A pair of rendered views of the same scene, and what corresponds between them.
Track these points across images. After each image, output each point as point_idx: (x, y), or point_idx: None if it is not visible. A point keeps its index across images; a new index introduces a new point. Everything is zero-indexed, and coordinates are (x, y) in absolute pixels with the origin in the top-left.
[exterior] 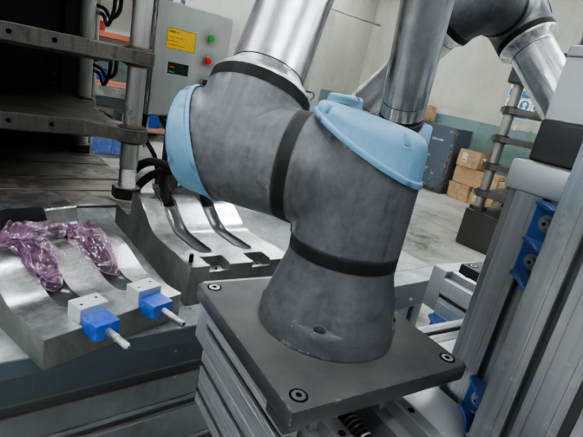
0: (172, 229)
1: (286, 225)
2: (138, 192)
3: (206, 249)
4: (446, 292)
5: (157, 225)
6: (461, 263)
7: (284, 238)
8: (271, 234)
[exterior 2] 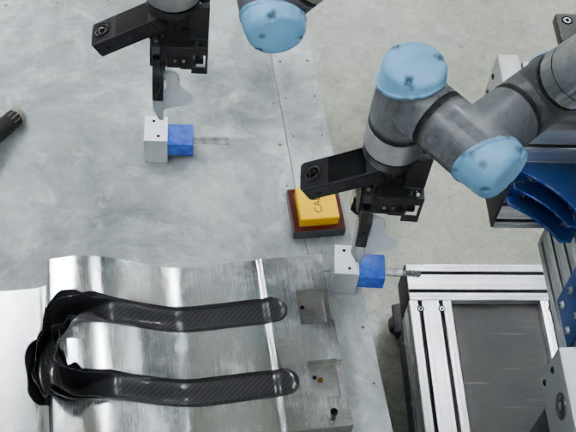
0: (182, 406)
1: (23, 137)
2: (56, 431)
3: (274, 374)
4: (536, 140)
5: (172, 429)
6: (506, 79)
7: (96, 179)
8: (75, 194)
